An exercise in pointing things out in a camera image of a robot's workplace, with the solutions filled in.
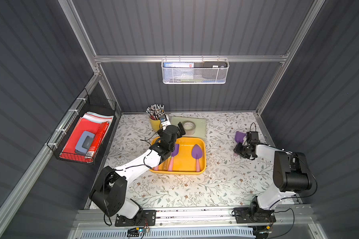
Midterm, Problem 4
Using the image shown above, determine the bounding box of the purple square shovel pink handle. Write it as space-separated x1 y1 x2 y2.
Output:
168 144 179 171

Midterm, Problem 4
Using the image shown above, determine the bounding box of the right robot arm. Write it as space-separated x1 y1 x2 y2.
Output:
233 140 313 217

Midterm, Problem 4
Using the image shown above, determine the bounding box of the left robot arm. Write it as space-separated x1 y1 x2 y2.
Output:
89 123 185 219

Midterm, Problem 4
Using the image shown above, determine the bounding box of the yellow plastic storage tray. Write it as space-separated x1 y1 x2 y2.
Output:
150 137 206 175

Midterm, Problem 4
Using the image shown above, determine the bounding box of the blue white box in basket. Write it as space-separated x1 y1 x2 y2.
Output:
162 62 194 83

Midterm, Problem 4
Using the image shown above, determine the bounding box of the roll of clear tape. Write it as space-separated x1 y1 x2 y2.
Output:
182 120 196 135

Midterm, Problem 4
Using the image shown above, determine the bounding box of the light green mat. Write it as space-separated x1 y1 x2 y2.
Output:
170 117 206 141

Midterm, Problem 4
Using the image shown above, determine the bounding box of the yellow pencil cup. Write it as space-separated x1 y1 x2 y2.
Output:
150 116 161 131

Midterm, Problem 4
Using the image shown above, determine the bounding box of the bundle of pencils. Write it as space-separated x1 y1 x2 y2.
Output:
146 104 165 120

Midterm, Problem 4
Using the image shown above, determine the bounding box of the red booklet package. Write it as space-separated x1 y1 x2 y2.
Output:
85 121 110 158

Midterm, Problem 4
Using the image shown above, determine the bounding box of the black device in basket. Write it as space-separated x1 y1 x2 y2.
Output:
201 61 229 82

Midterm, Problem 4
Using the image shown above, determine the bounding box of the grey hole punch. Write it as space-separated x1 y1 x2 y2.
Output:
75 131 95 155

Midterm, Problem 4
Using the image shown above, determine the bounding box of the red folder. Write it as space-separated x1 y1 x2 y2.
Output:
59 112 114 164

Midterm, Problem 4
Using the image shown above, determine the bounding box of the small circuit board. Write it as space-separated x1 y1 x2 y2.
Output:
127 227 149 238

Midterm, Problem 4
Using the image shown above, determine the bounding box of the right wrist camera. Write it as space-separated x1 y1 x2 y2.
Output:
246 131 260 144

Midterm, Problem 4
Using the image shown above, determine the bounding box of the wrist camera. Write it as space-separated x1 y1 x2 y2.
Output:
159 115 171 130
246 131 260 144

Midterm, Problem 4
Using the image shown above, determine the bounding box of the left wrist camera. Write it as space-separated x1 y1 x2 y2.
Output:
159 115 171 130

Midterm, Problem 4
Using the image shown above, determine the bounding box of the white wire wall basket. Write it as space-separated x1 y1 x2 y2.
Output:
161 58 230 85

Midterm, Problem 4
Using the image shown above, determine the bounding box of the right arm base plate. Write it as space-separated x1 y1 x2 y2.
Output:
231 207 276 225

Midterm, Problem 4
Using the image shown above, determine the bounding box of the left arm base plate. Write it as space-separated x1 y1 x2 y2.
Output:
115 209 157 227

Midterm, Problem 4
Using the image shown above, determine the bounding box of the black wire side basket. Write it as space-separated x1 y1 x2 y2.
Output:
46 94 117 165

